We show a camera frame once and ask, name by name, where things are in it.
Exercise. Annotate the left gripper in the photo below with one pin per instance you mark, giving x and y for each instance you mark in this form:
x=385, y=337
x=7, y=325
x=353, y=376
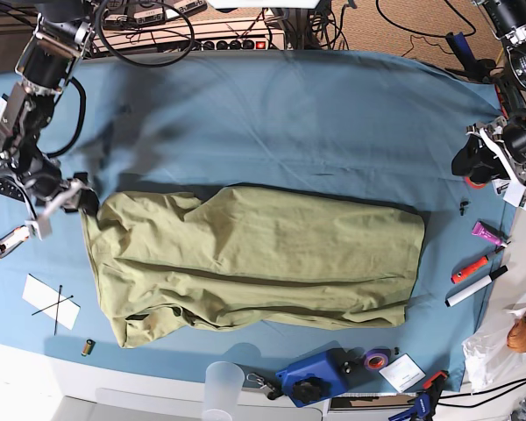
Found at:
x=491, y=149

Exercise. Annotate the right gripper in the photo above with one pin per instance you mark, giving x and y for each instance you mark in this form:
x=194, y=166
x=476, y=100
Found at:
x=41, y=179

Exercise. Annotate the olive green t-shirt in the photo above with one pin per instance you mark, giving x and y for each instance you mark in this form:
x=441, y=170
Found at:
x=248, y=254

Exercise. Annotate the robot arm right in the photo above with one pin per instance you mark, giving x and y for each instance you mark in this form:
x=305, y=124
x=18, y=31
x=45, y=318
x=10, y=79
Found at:
x=62, y=36

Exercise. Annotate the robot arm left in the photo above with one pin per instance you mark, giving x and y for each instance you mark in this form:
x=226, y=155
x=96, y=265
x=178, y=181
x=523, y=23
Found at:
x=508, y=24

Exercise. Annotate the orange tape roll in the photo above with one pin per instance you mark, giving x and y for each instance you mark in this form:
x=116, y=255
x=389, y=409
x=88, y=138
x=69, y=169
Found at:
x=474, y=185

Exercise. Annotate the clear packaged box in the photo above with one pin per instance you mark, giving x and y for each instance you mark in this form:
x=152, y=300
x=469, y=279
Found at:
x=506, y=186

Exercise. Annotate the small black clip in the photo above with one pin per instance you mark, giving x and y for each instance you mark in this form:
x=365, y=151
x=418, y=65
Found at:
x=463, y=206

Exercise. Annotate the purple tube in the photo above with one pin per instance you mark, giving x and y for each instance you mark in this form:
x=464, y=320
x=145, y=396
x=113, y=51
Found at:
x=489, y=234

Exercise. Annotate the orange black clamp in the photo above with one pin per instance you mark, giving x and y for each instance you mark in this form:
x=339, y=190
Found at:
x=505, y=96

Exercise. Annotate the black remote control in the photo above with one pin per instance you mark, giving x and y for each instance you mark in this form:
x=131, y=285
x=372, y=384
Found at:
x=10, y=190

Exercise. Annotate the orange pen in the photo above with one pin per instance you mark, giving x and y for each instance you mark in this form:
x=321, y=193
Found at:
x=469, y=270

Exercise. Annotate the white paper sheet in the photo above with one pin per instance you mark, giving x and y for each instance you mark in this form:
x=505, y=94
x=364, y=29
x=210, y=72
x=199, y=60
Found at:
x=39, y=295

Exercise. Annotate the white black marker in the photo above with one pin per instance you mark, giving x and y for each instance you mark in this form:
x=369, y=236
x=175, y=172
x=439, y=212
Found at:
x=470, y=290

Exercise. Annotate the small green yellow battery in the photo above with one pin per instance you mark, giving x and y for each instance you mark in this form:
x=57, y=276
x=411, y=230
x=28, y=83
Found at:
x=88, y=347

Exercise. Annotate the white plastic bag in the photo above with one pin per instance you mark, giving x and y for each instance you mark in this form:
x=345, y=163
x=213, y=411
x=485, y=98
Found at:
x=487, y=356

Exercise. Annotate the purple tape roll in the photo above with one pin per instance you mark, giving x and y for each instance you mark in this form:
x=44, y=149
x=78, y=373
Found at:
x=376, y=358

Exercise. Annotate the white card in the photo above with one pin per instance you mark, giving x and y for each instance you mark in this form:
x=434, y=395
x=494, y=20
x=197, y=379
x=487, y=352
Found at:
x=402, y=374

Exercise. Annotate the translucent plastic cup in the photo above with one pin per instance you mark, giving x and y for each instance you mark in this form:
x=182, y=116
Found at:
x=222, y=387

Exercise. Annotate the white power strip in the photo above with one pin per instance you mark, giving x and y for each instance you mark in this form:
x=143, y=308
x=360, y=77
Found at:
x=238, y=33

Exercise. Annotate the blue orange bar clamp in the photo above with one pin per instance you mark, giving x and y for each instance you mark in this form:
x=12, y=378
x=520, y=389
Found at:
x=425, y=403

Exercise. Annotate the metal carabiner keyring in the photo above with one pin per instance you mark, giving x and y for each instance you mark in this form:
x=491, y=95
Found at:
x=270, y=389

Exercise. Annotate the black knob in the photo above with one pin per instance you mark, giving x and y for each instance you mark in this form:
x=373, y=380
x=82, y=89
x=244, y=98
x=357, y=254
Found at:
x=308, y=390

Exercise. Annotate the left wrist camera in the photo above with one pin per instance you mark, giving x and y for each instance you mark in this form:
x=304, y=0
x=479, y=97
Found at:
x=520, y=202

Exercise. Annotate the black cable tie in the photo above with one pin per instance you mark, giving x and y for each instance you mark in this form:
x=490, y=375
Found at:
x=55, y=329
x=52, y=305

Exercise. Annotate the blue handled clamp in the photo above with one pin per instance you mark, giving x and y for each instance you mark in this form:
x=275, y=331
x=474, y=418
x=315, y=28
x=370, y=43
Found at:
x=475, y=70

